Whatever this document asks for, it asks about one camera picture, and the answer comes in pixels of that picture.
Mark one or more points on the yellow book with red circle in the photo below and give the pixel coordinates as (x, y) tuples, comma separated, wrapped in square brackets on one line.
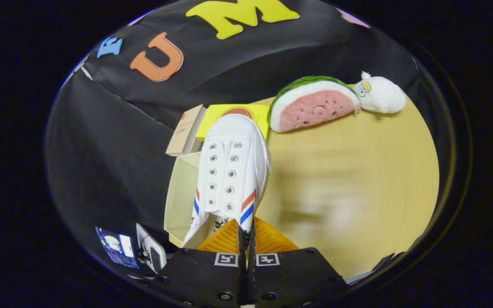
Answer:
[(212, 117)]

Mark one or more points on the black backdrop cloth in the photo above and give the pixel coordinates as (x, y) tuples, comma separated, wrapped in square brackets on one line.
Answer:
[(114, 149)]

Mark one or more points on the white canvas shoe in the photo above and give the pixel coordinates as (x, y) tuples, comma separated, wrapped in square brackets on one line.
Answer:
[(229, 171)]

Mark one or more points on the white plush toy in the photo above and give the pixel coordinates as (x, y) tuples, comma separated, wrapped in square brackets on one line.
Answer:
[(381, 96)]

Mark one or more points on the watermelon slice plush toy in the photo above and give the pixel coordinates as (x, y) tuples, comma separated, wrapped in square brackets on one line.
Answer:
[(310, 107)]

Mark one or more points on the white desktop device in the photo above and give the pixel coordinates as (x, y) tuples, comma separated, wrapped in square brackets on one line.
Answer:
[(152, 252)]

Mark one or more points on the beige book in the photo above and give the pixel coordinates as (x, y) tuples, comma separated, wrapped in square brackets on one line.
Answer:
[(184, 132)]

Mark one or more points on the computer screen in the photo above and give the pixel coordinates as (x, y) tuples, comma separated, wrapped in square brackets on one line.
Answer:
[(116, 248)]

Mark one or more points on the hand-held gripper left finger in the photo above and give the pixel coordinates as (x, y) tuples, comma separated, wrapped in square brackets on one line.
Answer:
[(199, 278)]

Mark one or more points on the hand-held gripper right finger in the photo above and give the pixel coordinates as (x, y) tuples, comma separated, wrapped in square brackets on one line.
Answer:
[(298, 278)]

